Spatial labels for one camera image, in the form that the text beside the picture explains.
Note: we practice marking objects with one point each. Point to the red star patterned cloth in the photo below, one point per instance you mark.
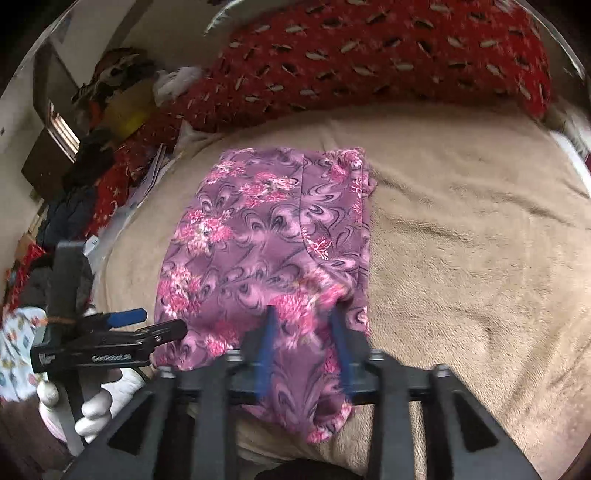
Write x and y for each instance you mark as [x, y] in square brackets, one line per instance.
[131, 163]

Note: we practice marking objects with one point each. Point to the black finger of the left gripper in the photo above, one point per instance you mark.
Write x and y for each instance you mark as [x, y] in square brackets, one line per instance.
[161, 333]

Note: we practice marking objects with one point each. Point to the yellow object on clutter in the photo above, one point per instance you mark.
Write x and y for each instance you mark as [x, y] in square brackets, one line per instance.
[128, 110]

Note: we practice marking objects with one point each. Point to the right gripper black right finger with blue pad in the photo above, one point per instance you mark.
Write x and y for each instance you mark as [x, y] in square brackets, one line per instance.
[462, 438]

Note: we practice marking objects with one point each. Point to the beige fleece blanket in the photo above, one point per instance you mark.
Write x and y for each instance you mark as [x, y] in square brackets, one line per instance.
[479, 255]

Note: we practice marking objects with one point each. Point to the red patterned pillow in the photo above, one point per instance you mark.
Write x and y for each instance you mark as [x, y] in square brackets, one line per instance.
[329, 54]

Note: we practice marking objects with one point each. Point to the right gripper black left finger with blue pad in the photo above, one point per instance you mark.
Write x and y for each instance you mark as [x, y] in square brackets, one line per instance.
[181, 425]

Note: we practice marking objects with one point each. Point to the purple pink floral garment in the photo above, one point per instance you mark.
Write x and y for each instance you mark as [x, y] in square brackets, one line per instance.
[282, 229]

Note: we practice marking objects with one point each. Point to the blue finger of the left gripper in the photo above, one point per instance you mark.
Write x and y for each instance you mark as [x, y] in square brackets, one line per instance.
[114, 320]

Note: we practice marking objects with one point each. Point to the white crumpled cloth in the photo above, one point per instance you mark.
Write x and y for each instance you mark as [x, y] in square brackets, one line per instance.
[169, 85]

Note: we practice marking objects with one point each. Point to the white patterned cloth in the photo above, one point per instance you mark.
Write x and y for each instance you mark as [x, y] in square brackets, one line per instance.
[18, 328]

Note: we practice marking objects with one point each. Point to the white gloved left hand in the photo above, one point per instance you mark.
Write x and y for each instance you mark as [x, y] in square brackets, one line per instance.
[117, 389]

